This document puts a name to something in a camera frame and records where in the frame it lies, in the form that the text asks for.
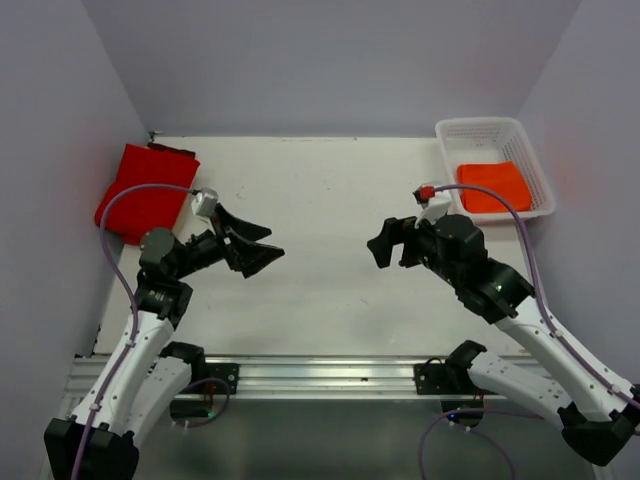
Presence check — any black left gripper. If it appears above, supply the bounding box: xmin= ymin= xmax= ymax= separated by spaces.
xmin=171 ymin=203 xmax=283 ymax=280

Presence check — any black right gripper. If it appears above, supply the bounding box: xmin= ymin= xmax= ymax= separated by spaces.
xmin=367 ymin=207 xmax=463 ymax=288

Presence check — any orange t shirt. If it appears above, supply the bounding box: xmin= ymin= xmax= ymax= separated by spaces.
xmin=456 ymin=162 xmax=532 ymax=214

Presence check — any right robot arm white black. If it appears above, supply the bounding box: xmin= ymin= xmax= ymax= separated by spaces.
xmin=367 ymin=215 xmax=639 ymax=466

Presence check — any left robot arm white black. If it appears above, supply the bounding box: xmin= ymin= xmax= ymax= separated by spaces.
xmin=44 ymin=204 xmax=284 ymax=479

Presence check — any folded red t shirt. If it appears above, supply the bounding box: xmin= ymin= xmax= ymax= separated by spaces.
xmin=94 ymin=143 xmax=200 ymax=245

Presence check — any white plastic basket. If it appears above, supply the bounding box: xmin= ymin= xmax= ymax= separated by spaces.
xmin=435 ymin=117 xmax=556 ymax=220

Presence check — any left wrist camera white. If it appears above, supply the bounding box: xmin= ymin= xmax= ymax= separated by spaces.
xmin=191 ymin=187 xmax=219 ymax=220

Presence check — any aluminium mounting rail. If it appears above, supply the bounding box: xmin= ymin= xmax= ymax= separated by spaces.
xmin=59 ymin=353 xmax=551 ymax=401

